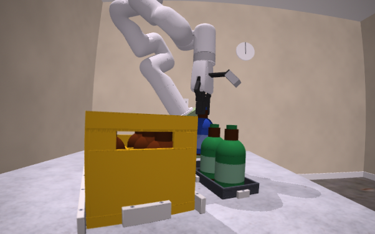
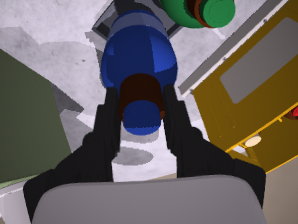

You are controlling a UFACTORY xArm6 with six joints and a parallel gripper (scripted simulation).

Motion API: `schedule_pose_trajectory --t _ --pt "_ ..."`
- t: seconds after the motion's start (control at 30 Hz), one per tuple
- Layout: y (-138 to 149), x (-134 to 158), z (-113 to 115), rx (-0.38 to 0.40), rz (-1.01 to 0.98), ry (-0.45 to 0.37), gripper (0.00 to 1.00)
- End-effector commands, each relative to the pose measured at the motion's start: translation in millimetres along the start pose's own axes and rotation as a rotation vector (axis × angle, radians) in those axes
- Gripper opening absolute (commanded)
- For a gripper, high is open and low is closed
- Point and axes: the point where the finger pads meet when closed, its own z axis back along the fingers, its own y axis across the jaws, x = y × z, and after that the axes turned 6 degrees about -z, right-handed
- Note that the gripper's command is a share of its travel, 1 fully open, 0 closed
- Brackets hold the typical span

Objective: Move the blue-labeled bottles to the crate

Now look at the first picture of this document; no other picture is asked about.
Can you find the green bottle with pale green label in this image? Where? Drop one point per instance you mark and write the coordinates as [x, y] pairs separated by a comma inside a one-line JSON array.
[[208, 151], [230, 159]]

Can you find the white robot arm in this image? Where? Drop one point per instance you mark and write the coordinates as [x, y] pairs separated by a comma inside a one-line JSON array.
[[202, 40]]

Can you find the blue bottle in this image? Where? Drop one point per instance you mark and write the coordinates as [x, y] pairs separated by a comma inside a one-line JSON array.
[[202, 130]]

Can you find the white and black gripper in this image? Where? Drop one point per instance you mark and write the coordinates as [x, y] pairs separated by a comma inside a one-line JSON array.
[[200, 79]]

